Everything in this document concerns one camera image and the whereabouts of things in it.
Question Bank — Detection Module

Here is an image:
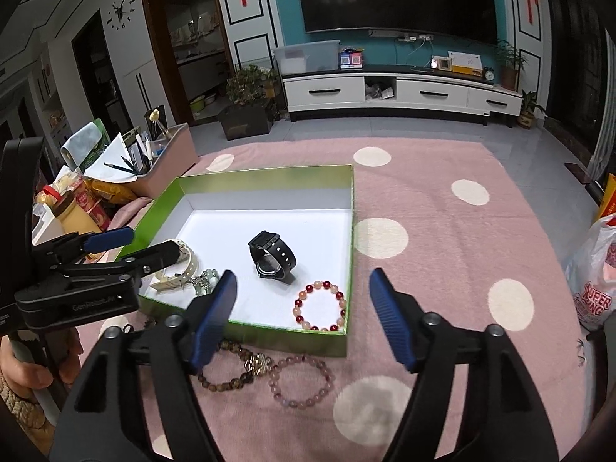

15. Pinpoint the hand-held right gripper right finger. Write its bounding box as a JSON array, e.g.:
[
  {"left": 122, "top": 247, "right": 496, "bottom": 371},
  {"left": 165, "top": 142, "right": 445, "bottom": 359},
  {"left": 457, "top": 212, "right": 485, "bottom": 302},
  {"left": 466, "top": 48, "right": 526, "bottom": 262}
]
[{"left": 368, "top": 267, "right": 565, "bottom": 462}]

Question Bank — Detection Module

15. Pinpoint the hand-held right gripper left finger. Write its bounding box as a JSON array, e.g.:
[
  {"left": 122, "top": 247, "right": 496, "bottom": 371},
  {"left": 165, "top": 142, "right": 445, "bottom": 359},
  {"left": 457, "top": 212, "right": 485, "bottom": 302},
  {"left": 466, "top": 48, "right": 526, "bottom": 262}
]
[{"left": 48, "top": 269, "right": 239, "bottom": 462}]

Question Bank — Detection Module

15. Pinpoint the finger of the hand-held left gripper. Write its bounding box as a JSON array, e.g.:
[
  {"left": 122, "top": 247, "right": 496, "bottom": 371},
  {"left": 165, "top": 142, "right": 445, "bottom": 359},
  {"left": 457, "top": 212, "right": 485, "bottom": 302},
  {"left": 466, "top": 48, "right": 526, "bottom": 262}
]
[
  {"left": 62, "top": 239, "right": 180, "bottom": 294},
  {"left": 48, "top": 226, "right": 136, "bottom": 266}
]

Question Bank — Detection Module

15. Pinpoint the beige wrist watch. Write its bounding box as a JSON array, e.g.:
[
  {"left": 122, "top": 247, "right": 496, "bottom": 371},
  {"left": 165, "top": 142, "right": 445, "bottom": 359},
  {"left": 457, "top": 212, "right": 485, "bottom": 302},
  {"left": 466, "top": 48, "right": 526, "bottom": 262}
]
[{"left": 149, "top": 239, "right": 198, "bottom": 293}]

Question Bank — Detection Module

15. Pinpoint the brown bead bracelet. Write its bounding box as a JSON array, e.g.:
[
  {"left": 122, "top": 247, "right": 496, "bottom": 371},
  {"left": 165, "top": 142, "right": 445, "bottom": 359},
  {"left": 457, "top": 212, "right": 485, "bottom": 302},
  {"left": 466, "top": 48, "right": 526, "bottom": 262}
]
[{"left": 197, "top": 339, "right": 275, "bottom": 394}]

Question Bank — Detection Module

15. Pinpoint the green cardboard box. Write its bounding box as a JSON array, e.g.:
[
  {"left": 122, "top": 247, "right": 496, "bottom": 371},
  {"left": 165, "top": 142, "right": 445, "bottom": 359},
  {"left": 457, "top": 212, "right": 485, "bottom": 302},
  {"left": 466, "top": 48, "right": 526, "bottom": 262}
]
[{"left": 117, "top": 164, "right": 355, "bottom": 358}]

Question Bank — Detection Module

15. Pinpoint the pink bead bracelet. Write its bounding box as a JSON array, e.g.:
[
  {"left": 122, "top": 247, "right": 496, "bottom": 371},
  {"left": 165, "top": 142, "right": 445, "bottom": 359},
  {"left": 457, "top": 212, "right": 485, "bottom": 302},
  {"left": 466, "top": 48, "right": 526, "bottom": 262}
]
[{"left": 267, "top": 353, "right": 336, "bottom": 407}]

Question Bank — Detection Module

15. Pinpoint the person's left forearm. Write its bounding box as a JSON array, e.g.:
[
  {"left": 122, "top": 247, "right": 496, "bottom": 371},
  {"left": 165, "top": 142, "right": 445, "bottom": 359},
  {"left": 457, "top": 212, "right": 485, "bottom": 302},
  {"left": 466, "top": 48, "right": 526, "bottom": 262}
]
[{"left": 0, "top": 375, "right": 54, "bottom": 448}]

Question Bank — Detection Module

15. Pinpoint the person's left hand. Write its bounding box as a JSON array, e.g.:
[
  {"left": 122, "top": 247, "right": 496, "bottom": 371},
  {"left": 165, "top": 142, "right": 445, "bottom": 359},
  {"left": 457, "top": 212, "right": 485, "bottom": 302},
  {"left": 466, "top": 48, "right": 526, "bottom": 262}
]
[{"left": 0, "top": 328, "right": 85, "bottom": 399}]

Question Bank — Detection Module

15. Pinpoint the red snack packet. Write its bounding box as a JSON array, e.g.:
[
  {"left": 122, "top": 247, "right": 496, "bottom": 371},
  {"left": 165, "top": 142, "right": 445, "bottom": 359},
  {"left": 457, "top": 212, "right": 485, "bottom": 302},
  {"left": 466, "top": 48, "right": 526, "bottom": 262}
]
[{"left": 77, "top": 187, "right": 112, "bottom": 232}]

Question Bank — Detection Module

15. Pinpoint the jar with yellow contents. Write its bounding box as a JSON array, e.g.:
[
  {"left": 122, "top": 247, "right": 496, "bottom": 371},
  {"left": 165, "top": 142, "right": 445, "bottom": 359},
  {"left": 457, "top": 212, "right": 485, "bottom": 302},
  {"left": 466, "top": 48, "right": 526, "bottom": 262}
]
[{"left": 48, "top": 191, "right": 104, "bottom": 239}]

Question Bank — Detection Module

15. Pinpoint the yellow snack packet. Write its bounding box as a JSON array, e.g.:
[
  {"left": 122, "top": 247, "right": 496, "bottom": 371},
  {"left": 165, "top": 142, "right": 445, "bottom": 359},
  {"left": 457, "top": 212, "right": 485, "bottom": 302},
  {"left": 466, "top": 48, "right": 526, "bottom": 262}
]
[{"left": 87, "top": 179, "right": 141, "bottom": 205}]

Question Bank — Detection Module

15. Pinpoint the pink dotted blanket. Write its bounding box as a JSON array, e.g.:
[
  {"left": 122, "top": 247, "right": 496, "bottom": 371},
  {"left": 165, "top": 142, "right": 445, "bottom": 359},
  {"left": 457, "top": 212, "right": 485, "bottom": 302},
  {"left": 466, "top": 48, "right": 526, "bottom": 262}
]
[{"left": 48, "top": 137, "right": 607, "bottom": 462}]

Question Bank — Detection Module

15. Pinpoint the white paper sheet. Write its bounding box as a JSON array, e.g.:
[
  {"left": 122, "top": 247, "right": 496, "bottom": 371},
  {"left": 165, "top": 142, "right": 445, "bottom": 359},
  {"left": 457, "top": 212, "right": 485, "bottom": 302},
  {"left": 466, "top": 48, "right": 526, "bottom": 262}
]
[{"left": 84, "top": 132, "right": 140, "bottom": 184}]

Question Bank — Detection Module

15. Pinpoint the pink desk organizer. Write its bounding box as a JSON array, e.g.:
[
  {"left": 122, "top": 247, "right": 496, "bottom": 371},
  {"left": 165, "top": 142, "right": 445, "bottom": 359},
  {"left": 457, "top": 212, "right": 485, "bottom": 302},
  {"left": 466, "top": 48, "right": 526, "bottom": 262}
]
[{"left": 122, "top": 122, "right": 199, "bottom": 198}]

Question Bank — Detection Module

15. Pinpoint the green white paper packet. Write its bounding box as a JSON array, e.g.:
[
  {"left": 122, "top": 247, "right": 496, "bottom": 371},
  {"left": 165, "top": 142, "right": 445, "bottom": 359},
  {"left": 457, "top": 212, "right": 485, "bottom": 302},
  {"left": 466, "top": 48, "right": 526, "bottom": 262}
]
[{"left": 60, "top": 118, "right": 114, "bottom": 171}]

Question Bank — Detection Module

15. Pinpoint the black wrist watch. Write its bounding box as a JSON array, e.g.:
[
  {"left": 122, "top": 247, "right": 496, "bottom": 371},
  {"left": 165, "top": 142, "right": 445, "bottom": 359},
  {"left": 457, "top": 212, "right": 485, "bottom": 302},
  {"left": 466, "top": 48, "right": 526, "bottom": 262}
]
[{"left": 248, "top": 231, "right": 298, "bottom": 284}]

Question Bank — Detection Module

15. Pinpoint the cream back scratcher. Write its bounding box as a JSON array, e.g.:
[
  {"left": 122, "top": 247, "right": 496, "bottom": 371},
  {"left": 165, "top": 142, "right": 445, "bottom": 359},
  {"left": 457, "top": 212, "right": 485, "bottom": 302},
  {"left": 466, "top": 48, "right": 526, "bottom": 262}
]
[{"left": 147, "top": 110, "right": 173, "bottom": 139}]

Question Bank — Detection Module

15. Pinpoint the potted plant in dark planter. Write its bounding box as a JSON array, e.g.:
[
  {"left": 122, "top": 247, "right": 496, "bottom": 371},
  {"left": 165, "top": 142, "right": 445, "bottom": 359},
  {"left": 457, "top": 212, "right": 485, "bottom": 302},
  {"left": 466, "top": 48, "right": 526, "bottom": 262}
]
[{"left": 216, "top": 64, "right": 280, "bottom": 141}]

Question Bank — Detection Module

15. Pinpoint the white plastic bag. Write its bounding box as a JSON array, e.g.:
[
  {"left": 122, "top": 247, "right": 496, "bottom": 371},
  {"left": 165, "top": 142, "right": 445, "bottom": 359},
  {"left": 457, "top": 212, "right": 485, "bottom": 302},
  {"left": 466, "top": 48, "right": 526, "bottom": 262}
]
[{"left": 565, "top": 214, "right": 616, "bottom": 333}]

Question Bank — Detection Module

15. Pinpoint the white television cabinet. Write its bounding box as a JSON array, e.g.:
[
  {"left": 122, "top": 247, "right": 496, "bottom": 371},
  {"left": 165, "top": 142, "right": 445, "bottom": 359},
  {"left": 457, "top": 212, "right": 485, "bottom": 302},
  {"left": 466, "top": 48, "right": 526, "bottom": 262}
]
[{"left": 281, "top": 65, "right": 524, "bottom": 128}]

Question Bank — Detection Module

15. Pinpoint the small potted floor plant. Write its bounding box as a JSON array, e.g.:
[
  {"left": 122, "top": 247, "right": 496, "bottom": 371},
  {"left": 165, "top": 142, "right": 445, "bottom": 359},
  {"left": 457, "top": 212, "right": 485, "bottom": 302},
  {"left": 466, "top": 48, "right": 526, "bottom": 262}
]
[{"left": 517, "top": 90, "right": 547, "bottom": 130}]

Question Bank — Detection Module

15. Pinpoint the orange yellow box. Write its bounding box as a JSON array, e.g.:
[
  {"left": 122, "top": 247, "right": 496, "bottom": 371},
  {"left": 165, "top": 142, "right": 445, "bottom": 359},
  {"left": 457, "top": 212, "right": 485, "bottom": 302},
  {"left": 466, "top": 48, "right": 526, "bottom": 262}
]
[{"left": 594, "top": 173, "right": 616, "bottom": 227}]

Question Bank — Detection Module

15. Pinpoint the clear plastic storage bin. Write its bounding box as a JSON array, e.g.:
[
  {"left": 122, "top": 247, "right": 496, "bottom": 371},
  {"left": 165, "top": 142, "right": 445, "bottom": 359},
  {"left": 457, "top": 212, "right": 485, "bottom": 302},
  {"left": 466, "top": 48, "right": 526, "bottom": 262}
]
[{"left": 273, "top": 41, "right": 341, "bottom": 75}]

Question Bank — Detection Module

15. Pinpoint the white flat box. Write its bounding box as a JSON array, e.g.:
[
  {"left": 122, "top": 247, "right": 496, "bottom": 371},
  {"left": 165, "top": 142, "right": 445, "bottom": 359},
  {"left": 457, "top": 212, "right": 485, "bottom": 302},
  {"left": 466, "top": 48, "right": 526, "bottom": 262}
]
[{"left": 447, "top": 50, "right": 483, "bottom": 74}]

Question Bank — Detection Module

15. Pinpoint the potted plant in brown pot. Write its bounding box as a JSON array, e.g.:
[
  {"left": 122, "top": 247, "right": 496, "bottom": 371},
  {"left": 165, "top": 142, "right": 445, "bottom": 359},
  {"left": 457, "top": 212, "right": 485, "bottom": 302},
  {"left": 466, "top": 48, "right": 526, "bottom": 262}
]
[{"left": 495, "top": 41, "right": 527, "bottom": 91}]

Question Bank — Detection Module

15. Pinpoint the grey striped curtain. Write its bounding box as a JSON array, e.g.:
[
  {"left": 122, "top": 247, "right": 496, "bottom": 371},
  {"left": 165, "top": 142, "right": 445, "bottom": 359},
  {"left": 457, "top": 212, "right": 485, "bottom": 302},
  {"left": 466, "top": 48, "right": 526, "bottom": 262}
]
[{"left": 589, "top": 29, "right": 616, "bottom": 184}]

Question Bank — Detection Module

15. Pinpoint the dark double door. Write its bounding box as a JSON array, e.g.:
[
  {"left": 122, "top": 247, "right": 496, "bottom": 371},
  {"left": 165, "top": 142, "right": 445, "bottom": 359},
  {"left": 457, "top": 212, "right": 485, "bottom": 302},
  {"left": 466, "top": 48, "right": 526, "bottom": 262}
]
[{"left": 541, "top": 0, "right": 608, "bottom": 164}]

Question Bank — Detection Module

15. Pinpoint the red and peach bead bracelet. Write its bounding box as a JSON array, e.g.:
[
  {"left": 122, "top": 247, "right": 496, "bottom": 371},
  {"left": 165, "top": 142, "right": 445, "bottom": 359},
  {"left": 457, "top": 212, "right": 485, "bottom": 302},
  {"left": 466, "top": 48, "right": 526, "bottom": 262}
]
[{"left": 292, "top": 279, "right": 348, "bottom": 333}]

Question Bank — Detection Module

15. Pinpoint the black wall clock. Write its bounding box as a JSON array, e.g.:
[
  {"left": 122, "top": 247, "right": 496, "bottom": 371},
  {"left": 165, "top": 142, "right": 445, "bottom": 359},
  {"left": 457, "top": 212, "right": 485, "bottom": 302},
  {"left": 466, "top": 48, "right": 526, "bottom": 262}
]
[{"left": 106, "top": 0, "right": 138, "bottom": 30}]

